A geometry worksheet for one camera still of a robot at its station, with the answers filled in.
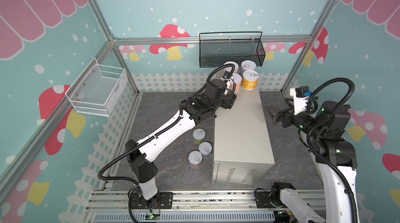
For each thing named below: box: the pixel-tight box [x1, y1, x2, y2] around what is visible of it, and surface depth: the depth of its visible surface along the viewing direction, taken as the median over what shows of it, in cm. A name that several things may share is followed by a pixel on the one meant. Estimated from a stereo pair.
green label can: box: [192, 127, 206, 145], surface depth 93 cm
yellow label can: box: [241, 69, 260, 91], surface depth 73 cm
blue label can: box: [240, 60, 257, 73], surface depth 77 cm
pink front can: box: [188, 150, 204, 169], surface depth 84 cm
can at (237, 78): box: [230, 72, 243, 94], surface depth 72 cm
